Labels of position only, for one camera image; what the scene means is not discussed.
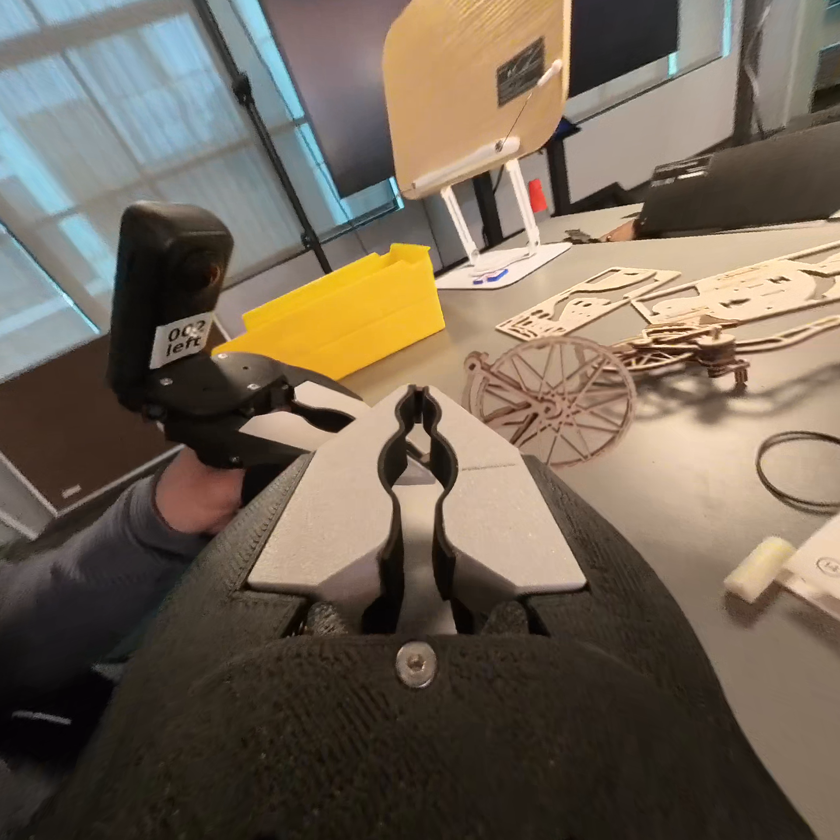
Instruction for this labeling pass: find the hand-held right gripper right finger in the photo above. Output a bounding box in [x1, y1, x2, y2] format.
[420, 386, 588, 635]

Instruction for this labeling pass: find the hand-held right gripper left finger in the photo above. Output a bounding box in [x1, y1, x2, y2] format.
[248, 385, 421, 634]

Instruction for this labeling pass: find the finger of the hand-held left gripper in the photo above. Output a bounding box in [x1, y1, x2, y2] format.
[238, 415, 345, 455]
[289, 379, 374, 434]

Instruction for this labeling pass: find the another person's forearm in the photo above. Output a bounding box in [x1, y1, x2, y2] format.
[637, 121, 840, 238]

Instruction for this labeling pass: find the person's left forearm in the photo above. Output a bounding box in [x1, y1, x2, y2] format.
[0, 474, 217, 697]

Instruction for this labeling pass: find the wooden bicycle model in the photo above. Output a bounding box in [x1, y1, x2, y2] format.
[461, 315, 752, 468]

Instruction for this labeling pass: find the small wooden parts sheet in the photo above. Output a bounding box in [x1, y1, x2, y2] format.
[495, 266, 683, 342]

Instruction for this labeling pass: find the large wooden parts sheet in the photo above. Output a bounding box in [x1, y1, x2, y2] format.
[630, 239, 840, 326]

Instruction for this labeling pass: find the person's left hand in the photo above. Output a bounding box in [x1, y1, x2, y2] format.
[154, 453, 245, 536]

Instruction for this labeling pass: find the yellow plastic bin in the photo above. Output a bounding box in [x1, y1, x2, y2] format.
[211, 243, 447, 382]

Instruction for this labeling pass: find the black light stand pole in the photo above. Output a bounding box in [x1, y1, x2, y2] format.
[197, 0, 334, 277]

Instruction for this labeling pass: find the white wax stick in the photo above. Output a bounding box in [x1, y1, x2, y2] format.
[724, 535, 796, 603]

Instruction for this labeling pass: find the white instruction booklet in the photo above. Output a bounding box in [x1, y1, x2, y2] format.
[781, 521, 840, 621]

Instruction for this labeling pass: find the wooden book stand white base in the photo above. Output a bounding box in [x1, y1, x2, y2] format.
[382, 0, 573, 291]

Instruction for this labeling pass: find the person's dark clothing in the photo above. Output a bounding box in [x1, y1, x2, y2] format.
[0, 663, 122, 778]

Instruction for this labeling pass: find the black rubber ring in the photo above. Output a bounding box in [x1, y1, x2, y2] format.
[756, 430, 840, 513]

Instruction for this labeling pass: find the large dark wall screen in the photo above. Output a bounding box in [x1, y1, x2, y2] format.
[258, 0, 732, 201]

